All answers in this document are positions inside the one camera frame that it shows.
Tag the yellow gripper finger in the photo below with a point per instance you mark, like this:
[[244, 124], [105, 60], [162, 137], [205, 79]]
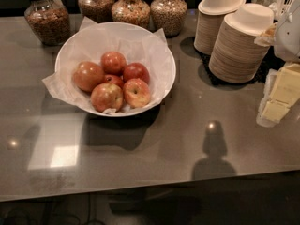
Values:
[[267, 37], [281, 92]]

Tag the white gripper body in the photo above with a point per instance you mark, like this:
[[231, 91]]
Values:
[[289, 38]]

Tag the right dark red apple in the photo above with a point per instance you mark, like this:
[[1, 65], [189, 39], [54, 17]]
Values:
[[136, 71]]

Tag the front right red apple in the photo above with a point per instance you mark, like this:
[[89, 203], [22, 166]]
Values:
[[136, 93]]

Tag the back red apple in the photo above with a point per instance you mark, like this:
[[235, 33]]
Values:
[[113, 63]]

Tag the white bowl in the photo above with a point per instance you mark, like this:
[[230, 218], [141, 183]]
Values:
[[93, 41]]

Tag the small middle red apple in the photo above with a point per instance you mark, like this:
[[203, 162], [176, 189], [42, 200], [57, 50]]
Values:
[[113, 79]]

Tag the front left red apple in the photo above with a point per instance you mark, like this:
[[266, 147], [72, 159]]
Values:
[[107, 96]]

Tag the large left red apple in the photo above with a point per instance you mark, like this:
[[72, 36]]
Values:
[[88, 75]]

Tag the black mat under stacks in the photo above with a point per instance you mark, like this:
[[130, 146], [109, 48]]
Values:
[[269, 62]]

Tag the front stack of paper bowls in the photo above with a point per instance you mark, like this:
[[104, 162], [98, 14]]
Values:
[[235, 57]]

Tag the stack of paper bowls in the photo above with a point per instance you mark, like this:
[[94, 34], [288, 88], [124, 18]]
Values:
[[210, 17], [235, 57]]

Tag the back stack of paper bowls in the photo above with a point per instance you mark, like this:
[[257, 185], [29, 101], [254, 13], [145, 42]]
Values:
[[210, 17]]

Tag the glass jar of cereal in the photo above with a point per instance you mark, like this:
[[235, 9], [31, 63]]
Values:
[[99, 11], [135, 12], [169, 15]]

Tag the left glass jar of nuts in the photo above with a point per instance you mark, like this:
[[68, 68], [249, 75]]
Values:
[[49, 20]]

